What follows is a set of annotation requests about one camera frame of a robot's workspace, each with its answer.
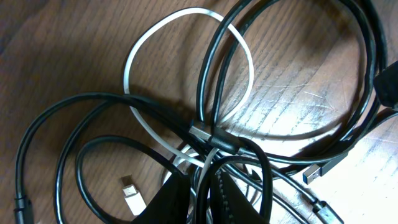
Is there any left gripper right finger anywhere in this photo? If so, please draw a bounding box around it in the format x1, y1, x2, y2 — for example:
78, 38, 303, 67
210, 172, 268, 224

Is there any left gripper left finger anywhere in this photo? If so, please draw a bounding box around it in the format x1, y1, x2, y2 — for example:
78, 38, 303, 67
131, 174, 190, 224

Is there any black cable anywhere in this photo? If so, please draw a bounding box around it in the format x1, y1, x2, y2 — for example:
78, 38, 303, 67
14, 0, 398, 224

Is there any white cable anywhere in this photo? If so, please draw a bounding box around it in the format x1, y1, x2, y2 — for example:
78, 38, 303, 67
120, 7, 255, 217

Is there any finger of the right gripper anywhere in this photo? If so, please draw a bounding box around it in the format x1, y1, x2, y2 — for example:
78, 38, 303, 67
374, 62, 398, 109

